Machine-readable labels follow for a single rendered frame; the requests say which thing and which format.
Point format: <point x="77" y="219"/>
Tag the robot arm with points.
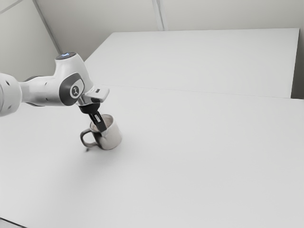
<point x="42" y="91"/>

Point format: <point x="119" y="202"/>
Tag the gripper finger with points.
<point x="99" y="123"/>

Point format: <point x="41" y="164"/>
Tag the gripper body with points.
<point x="88" y="109"/>

